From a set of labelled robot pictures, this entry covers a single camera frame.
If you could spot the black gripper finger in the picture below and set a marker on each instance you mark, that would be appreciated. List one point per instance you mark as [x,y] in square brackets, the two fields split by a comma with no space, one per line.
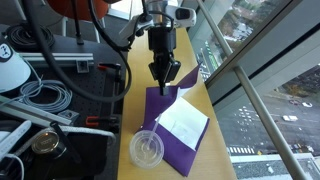
[157,71]
[172,71]

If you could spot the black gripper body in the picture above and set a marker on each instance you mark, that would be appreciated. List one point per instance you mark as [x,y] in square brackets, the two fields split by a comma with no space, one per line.
[162,41]

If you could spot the purple paper folder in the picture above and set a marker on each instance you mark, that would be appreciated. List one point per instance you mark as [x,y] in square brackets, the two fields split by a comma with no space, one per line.
[176,156]

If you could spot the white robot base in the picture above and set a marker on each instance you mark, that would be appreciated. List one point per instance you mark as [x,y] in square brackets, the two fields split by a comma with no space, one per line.
[13,73]

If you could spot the white paper sheet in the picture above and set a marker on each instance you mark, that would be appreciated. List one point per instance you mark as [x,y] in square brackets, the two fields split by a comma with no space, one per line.
[183,120]

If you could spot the orange and black clamp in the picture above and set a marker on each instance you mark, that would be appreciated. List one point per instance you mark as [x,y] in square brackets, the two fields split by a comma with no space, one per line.
[106,66]
[91,120]

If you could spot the clear drinking straw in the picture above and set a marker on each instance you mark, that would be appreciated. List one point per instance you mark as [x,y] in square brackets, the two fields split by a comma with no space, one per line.
[156,125]

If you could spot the black perforated breadboard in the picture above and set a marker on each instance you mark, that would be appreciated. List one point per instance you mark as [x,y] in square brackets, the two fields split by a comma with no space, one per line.
[93,80]

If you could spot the grey metal window railing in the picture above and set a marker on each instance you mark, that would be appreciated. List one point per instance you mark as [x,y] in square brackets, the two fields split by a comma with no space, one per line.
[245,83]

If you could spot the clear plastic bowl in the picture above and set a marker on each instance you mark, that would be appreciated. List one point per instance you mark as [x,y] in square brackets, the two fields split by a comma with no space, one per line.
[146,153]

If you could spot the orange chair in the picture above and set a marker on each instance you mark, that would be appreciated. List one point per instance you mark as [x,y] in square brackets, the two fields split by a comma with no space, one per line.
[63,8]

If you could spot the brass-topped metal cylinder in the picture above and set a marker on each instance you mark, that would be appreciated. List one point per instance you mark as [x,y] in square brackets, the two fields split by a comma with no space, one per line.
[45,141]

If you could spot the aluminium rail with bracket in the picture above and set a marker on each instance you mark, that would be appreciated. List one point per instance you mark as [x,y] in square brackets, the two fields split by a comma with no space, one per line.
[73,56]
[33,113]

